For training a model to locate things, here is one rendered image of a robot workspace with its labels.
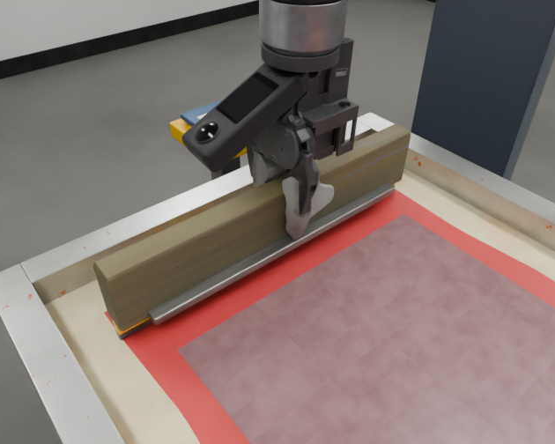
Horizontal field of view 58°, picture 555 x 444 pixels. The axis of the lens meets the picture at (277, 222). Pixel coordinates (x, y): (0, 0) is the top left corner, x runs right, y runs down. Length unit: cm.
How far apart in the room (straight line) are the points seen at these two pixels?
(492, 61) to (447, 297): 45
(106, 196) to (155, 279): 193
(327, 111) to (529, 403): 32
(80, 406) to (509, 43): 76
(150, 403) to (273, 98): 29
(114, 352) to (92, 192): 196
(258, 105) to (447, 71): 53
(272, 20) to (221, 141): 11
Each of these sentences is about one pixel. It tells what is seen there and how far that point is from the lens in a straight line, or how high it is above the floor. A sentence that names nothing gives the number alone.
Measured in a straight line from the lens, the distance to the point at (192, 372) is 50.
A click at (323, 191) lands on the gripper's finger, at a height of 105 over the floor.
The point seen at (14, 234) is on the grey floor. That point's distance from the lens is 234.
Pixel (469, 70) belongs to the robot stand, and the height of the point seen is 103.
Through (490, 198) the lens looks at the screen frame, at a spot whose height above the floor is 98.
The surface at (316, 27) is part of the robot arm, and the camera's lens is 44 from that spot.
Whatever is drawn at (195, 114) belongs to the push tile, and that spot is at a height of 97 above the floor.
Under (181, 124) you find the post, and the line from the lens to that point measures 87.
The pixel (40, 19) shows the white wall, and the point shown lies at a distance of 381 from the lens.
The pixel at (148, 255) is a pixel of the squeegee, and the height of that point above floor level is 105.
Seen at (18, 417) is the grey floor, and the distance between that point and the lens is 173.
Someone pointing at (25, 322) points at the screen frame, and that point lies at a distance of 54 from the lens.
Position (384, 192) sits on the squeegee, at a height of 99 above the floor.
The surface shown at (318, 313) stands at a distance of 54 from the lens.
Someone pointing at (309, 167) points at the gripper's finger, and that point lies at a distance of 48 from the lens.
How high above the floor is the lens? 137
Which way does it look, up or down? 40 degrees down
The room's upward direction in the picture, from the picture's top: straight up
